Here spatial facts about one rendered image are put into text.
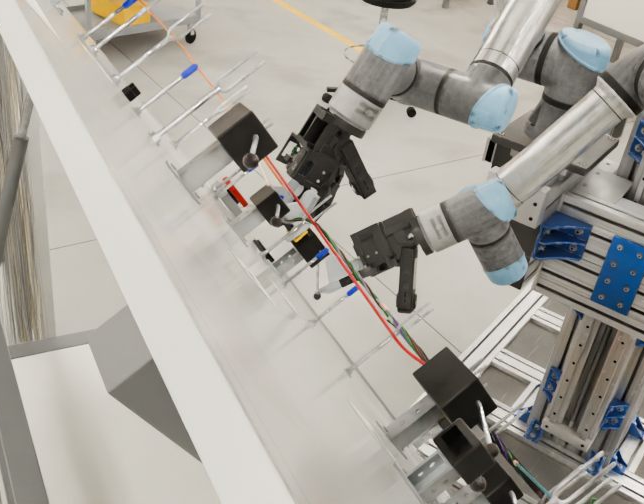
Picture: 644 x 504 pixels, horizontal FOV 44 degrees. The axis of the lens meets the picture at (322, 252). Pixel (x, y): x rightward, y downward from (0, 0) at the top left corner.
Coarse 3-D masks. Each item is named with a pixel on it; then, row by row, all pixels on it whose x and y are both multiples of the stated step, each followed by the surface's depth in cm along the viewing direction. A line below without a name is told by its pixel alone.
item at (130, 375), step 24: (120, 312) 36; (96, 336) 36; (120, 336) 35; (96, 360) 35; (120, 360) 34; (144, 360) 33; (120, 384) 33; (144, 384) 34; (144, 408) 35; (168, 408) 35; (168, 432) 36
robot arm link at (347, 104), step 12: (336, 96) 120; (348, 96) 119; (360, 96) 118; (336, 108) 120; (348, 108) 119; (360, 108) 119; (372, 108) 119; (348, 120) 120; (360, 120) 119; (372, 120) 121
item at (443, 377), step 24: (432, 360) 84; (456, 360) 82; (432, 384) 81; (456, 384) 80; (480, 384) 79; (432, 408) 81; (456, 408) 79; (480, 408) 79; (384, 432) 81; (408, 432) 82
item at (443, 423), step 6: (438, 420) 124; (444, 420) 124; (432, 426) 128; (438, 426) 126; (444, 426) 124; (426, 432) 126; (432, 432) 126; (420, 438) 126; (426, 438) 126; (414, 444) 126; (420, 444) 127; (420, 456) 126
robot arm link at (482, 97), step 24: (528, 0) 125; (552, 0) 127; (504, 24) 125; (528, 24) 124; (480, 48) 125; (504, 48) 123; (528, 48) 125; (456, 72) 123; (480, 72) 122; (504, 72) 122; (456, 96) 122; (480, 96) 120; (504, 96) 119; (456, 120) 125; (480, 120) 121; (504, 120) 121
